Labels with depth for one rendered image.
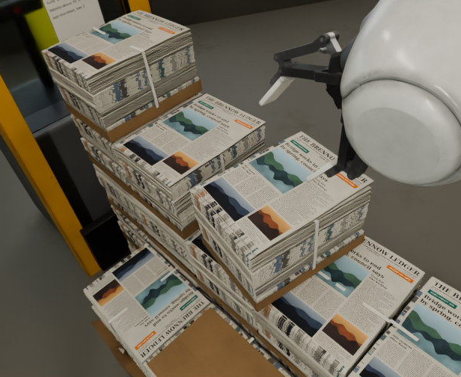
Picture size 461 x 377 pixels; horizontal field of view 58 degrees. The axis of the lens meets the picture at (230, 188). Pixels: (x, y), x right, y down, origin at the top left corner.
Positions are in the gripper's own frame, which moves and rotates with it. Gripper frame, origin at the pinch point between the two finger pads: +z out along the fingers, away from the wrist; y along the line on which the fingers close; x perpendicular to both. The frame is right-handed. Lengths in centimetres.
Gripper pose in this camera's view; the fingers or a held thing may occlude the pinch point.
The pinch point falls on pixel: (292, 135)
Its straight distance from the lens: 63.9
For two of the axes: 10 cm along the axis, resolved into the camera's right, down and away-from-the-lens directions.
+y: 5.0, 8.6, -1.2
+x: 7.8, -3.9, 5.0
